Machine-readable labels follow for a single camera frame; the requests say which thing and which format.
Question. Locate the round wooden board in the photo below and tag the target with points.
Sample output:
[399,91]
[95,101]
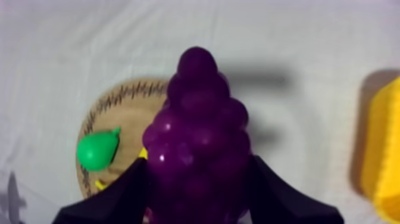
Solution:
[131,109]

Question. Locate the yellow toy banana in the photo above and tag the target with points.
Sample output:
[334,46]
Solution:
[143,153]

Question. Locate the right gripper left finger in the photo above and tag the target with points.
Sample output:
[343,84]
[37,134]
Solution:
[118,200]

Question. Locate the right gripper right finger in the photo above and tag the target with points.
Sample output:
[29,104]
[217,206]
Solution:
[275,200]

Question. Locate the green toy pear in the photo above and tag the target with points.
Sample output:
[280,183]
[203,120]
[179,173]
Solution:
[97,150]

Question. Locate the purple toy grapes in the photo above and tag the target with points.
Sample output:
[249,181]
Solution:
[197,140]

